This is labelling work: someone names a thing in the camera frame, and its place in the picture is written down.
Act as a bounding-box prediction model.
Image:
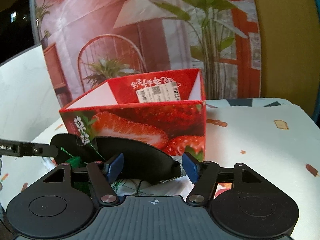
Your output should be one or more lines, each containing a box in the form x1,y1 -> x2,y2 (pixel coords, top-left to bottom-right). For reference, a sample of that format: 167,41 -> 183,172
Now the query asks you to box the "black glove with white fingertips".
50,133 -> 181,183

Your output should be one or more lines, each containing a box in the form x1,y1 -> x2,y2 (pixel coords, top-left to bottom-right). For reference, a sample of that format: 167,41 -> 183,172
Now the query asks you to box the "green fabric zongzi pouch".
65,157 -> 81,168

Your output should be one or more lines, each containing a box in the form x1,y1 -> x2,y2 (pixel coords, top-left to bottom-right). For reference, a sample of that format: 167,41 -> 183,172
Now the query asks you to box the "printed living room backdrop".
30,0 -> 261,106

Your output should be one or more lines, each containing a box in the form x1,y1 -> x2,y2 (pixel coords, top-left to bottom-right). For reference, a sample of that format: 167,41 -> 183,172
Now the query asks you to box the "white crumpled plastic bag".
111,176 -> 194,199

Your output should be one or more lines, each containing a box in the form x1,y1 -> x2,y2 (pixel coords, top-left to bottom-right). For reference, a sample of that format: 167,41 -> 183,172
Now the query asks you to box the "white marble board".
0,45 -> 60,141

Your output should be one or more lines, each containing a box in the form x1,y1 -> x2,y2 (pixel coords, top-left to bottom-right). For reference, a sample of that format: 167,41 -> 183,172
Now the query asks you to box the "red strawberry cardboard box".
60,69 -> 206,161

